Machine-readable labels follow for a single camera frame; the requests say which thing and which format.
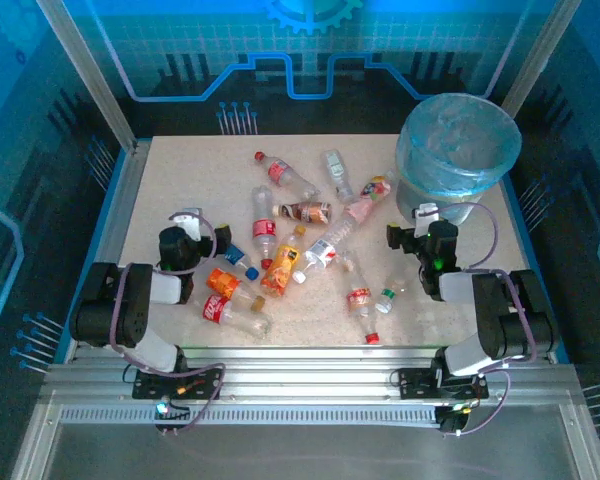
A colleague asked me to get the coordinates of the right black connector box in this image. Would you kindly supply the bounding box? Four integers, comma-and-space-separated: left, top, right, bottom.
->
435, 402, 476, 437

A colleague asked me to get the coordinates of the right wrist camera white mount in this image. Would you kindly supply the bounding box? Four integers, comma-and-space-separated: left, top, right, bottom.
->
412, 203, 440, 239

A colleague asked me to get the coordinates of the grey metal front panel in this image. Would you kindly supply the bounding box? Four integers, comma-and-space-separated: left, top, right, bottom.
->
9, 399, 600, 480

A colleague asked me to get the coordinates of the black connector box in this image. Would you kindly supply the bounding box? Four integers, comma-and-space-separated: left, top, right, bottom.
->
152, 397, 194, 437
435, 402, 476, 437

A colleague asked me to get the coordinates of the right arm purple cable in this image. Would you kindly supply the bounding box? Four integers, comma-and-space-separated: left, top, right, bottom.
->
437, 201, 539, 437

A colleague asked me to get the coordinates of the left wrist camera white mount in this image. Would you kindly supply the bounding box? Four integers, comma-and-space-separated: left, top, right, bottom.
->
181, 206, 202, 242

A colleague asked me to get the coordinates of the aluminium front beam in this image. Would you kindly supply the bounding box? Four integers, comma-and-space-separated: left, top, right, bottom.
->
39, 344, 589, 407

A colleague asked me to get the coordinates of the green label bottle white cap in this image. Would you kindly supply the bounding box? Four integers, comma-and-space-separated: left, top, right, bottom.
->
374, 269, 412, 315

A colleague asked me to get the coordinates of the left black connector box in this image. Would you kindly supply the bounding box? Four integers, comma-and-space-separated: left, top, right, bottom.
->
152, 397, 194, 437

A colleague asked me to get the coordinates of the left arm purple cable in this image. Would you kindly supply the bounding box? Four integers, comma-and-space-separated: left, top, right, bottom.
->
108, 209, 227, 437

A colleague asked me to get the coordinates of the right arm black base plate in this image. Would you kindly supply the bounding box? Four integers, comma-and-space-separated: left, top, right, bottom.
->
396, 366, 490, 401

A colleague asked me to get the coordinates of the capless cola bottle red label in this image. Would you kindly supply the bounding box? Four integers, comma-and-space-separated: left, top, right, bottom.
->
201, 293, 275, 339

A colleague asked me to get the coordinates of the aluminium side rail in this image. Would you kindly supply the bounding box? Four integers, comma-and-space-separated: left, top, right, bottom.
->
67, 139, 154, 364

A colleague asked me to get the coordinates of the grey bin blue liner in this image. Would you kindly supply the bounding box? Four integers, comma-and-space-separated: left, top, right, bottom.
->
394, 92, 524, 227

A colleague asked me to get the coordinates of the clear cola bottle red cap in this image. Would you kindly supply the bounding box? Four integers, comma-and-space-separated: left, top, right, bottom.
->
250, 185, 280, 271
253, 150, 322, 200

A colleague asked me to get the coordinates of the brown label drink bottle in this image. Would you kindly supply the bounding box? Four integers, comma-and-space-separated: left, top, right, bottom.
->
272, 199, 333, 226

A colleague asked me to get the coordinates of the aluminium frame post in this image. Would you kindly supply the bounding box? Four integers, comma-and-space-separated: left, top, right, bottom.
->
35, 0, 139, 151
498, 0, 582, 120

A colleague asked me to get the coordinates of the orange label bottle brown cap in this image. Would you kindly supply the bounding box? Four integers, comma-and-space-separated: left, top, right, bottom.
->
205, 267, 268, 313

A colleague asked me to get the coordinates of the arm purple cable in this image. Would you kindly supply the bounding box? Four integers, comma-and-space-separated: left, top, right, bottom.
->
437, 201, 539, 437
108, 209, 227, 437

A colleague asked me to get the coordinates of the slotted grey cable duct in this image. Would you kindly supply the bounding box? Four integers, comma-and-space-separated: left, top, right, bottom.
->
58, 405, 444, 427

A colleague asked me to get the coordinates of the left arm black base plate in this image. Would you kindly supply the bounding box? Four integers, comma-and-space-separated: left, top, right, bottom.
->
131, 367, 225, 401

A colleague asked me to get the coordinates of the blue label bottle blue cap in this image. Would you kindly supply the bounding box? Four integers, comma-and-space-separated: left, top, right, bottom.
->
223, 243, 261, 281

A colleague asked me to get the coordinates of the clear bottle white label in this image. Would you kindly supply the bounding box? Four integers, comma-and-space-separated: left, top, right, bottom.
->
321, 148, 355, 202

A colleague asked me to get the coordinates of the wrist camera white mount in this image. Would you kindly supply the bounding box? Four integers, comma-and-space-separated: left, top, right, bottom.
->
181, 206, 202, 242
412, 203, 440, 239

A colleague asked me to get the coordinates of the orange bottle yellow cap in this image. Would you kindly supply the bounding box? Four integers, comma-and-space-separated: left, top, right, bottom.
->
258, 224, 308, 300

